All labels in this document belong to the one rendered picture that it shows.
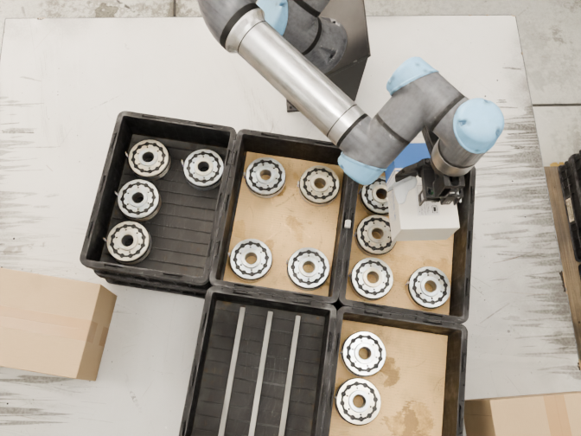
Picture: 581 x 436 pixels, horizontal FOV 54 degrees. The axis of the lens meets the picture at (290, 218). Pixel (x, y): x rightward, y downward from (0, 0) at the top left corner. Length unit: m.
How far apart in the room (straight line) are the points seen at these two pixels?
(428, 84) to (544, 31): 2.11
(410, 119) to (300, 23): 0.58
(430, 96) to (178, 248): 0.78
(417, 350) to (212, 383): 0.49
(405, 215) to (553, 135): 1.67
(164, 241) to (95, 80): 0.60
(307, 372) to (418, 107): 0.72
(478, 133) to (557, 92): 1.99
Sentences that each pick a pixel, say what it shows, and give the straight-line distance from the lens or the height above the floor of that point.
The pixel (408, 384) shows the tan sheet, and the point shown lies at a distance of 1.44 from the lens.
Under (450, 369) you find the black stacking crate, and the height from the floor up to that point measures 0.87.
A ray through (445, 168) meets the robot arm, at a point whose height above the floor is 1.34.
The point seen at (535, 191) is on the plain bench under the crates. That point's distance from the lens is 1.81.
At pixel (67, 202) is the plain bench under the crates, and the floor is 0.70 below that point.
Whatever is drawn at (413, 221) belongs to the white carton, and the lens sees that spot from 1.18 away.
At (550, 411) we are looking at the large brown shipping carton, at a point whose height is 0.90.
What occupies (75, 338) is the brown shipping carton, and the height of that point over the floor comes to 0.86.
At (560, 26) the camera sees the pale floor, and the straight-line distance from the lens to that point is 3.09.
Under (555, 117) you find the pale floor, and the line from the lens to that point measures 2.82.
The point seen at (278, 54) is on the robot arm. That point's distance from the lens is 1.02.
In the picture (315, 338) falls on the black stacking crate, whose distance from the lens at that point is 1.41.
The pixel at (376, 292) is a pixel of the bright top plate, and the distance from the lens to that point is 1.42.
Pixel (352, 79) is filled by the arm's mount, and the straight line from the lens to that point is 1.62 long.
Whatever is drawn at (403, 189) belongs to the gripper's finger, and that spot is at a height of 1.17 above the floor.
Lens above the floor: 2.23
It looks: 72 degrees down
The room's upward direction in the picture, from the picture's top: 8 degrees clockwise
